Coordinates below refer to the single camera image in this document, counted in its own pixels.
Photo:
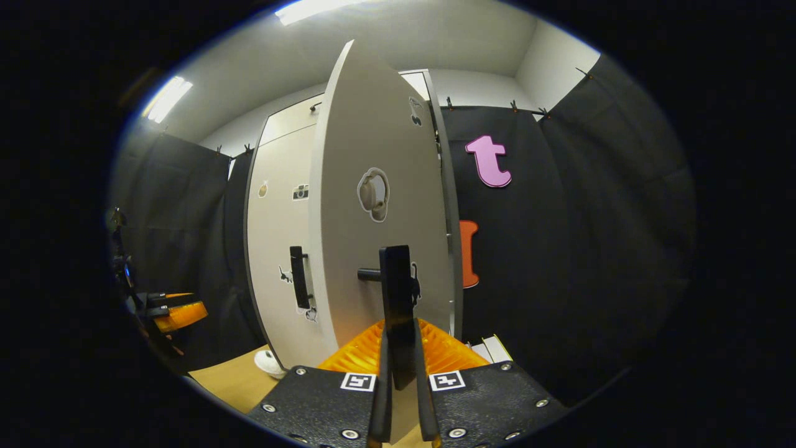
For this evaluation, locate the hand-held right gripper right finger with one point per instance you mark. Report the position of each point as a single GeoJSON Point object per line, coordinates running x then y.
{"type": "Point", "coordinates": [426, 404]}

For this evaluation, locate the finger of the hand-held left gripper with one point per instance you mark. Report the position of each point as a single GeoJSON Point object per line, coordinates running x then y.
{"type": "Point", "coordinates": [180, 314]}

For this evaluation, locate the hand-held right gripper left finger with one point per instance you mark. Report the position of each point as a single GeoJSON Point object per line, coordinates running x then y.
{"type": "Point", "coordinates": [379, 398]}

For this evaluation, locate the shoe cabinet door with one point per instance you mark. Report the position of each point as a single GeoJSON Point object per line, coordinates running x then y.
{"type": "Point", "coordinates": [373, 124]}
{"type": "Point", "coordinates": [273, 249]}

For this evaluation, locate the grey double-door shoe cabinet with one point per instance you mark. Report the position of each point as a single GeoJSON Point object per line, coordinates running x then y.
{"type": "Point", "coordinates": [453, 205]}

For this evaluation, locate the cabinet flap panel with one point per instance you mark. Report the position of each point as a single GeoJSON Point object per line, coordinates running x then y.
{"type": "Point", "coordinates": [286, 121]}

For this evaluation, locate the white round object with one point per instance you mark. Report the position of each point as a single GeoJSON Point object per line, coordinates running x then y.
{"type": "Point", "coordinates": [268, 364]}

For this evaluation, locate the ceiling light panel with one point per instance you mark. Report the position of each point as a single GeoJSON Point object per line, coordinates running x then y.
{"type": "Point", "coordinates": [317, 7]}
{"type": "Point", "coordinates": [166, 99]}

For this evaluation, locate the black backdrop cloth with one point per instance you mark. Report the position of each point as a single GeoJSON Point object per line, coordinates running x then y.
{"type": "Point", "coordinates": [591, 249]}

